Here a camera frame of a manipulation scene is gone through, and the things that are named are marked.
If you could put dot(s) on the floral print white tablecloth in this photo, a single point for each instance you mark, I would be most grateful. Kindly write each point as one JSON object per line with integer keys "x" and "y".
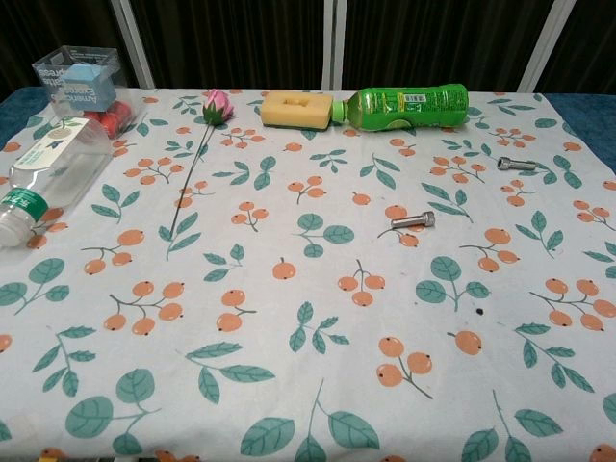
{"x": 308, "y": 289}

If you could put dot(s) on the yellow sponge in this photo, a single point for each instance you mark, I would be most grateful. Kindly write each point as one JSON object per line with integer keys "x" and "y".
{"x": 289, "y": 116}

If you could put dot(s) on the green plastic bottle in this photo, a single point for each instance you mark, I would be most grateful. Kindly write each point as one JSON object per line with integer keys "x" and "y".
{"x": 399, "y": 111}

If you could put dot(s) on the pink artificial rose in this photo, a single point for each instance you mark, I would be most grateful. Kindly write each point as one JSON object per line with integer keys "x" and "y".
{"x": 217, "y": 103}

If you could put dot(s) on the dark curtain panel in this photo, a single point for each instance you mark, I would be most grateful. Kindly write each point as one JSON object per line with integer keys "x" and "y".
{"x": 48, "y": 24}
{"x": 231, "y": 43}
{"x": 433, "y": 43}
{"x": 592, "y": 43}

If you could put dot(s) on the small red object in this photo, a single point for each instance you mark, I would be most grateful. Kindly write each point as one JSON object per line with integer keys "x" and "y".
{"x": 103, "y": 123}
{"x": 121, "y": 110}

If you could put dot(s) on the clear plastic water bottle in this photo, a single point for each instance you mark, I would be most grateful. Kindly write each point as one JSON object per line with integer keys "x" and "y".
{"x": 48, "y": 163}

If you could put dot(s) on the light blue cube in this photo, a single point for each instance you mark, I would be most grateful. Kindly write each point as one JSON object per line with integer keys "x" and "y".
{"x": 83, "y": 78}

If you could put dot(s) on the clear plastic box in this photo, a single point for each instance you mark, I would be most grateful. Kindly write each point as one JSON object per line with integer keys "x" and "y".
{"x": 48, "y": 77}

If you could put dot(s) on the white aluminium frame post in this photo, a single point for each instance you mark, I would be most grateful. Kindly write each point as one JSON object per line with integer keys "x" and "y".
{"x": 137, "y": 48}
{"x": 333, "y": 43}
{"x": 544, "y": 48}

